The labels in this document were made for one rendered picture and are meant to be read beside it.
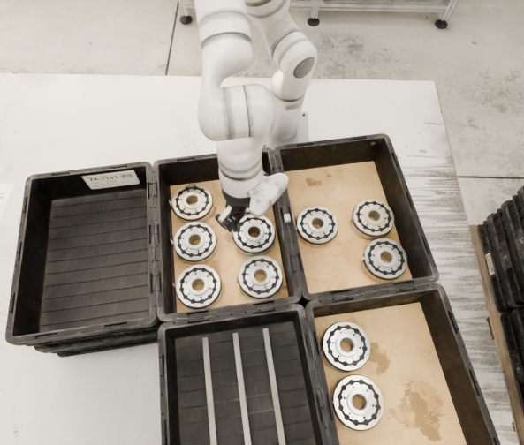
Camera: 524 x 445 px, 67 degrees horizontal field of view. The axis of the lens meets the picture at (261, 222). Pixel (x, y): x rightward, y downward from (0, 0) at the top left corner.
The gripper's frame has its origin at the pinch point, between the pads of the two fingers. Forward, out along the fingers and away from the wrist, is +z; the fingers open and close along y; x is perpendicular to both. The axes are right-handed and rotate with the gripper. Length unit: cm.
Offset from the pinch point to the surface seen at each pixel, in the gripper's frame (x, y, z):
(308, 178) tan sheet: 1.1, -25.9, 17.2
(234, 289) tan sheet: 4.2, 10.1, 17.3
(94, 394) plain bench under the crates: -10, 48, 30
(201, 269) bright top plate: -4.3, 11.7, 14.3
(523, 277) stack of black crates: 75, -65, 64
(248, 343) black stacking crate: 14.3, 17.8, 17.5
